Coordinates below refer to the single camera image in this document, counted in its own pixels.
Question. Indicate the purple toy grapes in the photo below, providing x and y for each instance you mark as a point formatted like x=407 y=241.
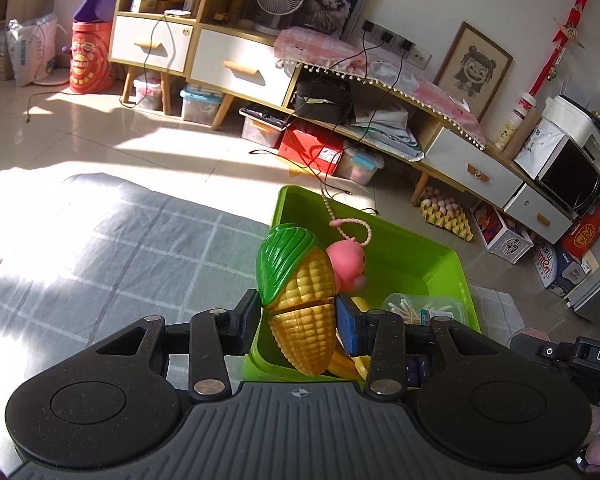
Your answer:
x=416 y=367

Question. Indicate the white printer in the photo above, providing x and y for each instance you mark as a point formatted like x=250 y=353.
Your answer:
x=585 y=125

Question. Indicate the white printed crate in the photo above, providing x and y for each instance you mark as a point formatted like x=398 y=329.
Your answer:
x=505 y=235

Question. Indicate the wooden cabinet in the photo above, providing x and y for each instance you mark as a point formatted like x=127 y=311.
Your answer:
x=310 y=115

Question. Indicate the toy corn cob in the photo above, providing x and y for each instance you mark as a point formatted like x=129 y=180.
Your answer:
x=300 y=285

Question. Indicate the red hanging ornament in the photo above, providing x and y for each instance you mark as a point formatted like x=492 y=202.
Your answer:
x=570 y=20

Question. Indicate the white cabinet drawer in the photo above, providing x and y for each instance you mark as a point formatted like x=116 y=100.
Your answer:
x=150 y=42
x=470 y=167
x=240 y=65
x=540 y=215

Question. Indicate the yellow toy pot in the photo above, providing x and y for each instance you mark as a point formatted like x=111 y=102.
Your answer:
x=347 y=366

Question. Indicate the grey checked cloth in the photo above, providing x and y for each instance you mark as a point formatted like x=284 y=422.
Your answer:
x=105 y=260

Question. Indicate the yellow egg tray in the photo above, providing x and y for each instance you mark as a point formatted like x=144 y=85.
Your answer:
x=447 y=212

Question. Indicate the white plastic bag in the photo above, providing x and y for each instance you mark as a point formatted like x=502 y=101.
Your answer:
x=30 y=50

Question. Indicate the pink tasselled cloth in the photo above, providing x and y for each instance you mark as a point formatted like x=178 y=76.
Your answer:
x=430 y=95

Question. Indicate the clear storage box blue lid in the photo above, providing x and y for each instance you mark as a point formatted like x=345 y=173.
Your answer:
x=202 y=105

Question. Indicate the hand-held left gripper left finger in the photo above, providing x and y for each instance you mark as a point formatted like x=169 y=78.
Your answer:
x=245 y=320

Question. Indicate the pile of papers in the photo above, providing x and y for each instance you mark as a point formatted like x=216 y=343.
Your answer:
x=385 y=127

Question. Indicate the black microwave oven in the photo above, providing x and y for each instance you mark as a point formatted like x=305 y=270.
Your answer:
x=567 y=170

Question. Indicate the red gift box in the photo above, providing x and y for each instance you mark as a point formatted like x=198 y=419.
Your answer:
x=587 y=232

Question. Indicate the clear cotton swab jar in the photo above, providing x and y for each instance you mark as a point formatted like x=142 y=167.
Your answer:
x=420 y=307

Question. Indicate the framed cartoon picture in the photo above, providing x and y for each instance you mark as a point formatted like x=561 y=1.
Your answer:
x=472 y=70

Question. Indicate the framed cat picture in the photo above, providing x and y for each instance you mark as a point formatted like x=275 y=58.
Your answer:
x=332 y=5

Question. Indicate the wall socket strip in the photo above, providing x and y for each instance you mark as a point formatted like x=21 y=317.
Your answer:
x=395 y=40

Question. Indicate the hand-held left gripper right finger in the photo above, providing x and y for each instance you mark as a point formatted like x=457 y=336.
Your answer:
x=347 y=327

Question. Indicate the red paper bag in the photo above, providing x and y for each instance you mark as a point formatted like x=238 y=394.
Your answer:
x=90 y=60

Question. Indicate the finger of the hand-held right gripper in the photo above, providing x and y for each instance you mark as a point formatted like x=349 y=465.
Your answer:
x=535 y=350

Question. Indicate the blue white carton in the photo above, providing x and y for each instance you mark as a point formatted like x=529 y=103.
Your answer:
x=560 y=270

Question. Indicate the pink pig handheld fan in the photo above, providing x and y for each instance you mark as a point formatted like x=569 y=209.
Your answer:
x=345 y=260

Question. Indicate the green plastic box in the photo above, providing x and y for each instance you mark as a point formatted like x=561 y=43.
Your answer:
x=405 y=255

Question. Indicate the red flat box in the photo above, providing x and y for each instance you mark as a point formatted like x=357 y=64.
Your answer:
x=310 y=147

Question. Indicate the black bag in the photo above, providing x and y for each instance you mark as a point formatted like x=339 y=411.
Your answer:
x=322 y=100

